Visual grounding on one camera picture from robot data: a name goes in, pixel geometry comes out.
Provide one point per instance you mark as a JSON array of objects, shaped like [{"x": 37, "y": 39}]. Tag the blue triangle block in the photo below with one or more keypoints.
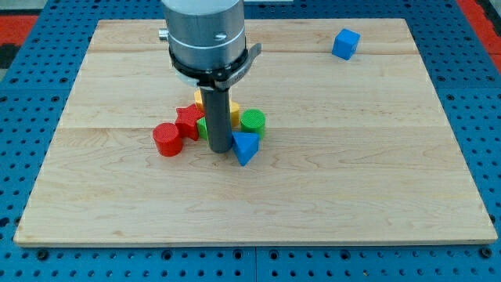
[{"x": 245, "y": 146}]

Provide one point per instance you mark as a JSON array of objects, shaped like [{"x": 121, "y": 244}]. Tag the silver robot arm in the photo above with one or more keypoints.
[{"x": 207, "y": 41}]

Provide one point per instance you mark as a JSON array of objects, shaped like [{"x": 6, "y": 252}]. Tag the green star block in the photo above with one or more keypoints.
[{"x": 202, "y": 128}]

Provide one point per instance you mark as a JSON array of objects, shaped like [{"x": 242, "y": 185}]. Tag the red star block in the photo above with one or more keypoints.
[{"x": 186, "y": 121}]

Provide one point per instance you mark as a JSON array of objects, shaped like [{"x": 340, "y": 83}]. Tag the green cylinder block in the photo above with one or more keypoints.
[{"x": 253, "y": 121}]

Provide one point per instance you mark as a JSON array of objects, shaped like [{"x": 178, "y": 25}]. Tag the yellow block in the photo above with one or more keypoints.
[{"x": 234, "y": 108}]

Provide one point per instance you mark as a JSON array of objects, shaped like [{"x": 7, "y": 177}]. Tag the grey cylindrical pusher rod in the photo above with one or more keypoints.
[{"x": 218, "y": 119}]

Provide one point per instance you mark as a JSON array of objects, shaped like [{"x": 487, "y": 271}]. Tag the red cylinder block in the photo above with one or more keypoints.
[{"x": 167, "y": 139}]

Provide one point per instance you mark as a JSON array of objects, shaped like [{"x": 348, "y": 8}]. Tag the wooden board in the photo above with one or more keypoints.
[{"x": 356, "y": 152}]

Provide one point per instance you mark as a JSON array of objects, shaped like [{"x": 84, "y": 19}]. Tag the blue cube block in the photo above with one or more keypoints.
[{"x": 345, "y": 44}]

